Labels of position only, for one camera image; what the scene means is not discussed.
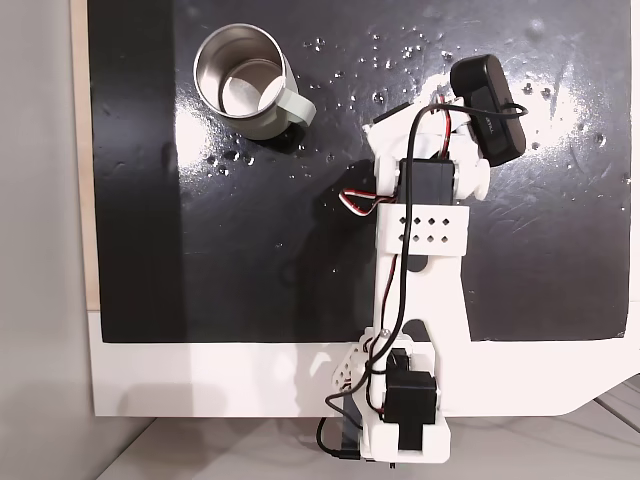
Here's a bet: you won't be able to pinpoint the black oval webcam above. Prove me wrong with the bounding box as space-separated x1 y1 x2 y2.
448 55 528 169

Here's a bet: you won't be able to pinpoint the black glossy mat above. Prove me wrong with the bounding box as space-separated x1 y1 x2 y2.
87 0 632 345

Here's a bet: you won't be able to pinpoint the red white black servo wires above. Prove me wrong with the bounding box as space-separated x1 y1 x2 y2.
338 186 382 218

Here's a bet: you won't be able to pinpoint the steel mug with green handle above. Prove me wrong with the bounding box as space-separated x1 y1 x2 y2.
192 23 318 141

